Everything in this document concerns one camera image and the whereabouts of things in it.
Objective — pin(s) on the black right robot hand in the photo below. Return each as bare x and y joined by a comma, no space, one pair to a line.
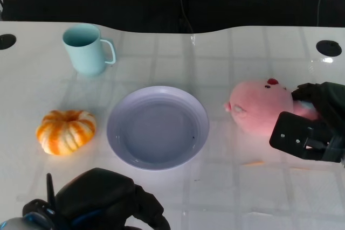
315,122

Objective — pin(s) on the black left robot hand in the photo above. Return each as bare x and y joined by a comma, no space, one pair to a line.
107,200

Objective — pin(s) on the pink plush beaver doll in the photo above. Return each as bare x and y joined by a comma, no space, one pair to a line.
258,107

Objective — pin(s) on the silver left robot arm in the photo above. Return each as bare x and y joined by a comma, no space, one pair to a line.
27,217

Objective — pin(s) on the lavender round plate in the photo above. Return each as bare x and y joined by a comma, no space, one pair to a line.
158,128

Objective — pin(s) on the black table grommet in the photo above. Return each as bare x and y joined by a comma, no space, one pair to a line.
6,41
328,48

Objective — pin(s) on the orange striped pumpkin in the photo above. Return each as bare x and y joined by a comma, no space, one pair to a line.
66,131

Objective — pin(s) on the light blue mug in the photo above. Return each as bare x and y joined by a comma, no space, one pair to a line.
84,49

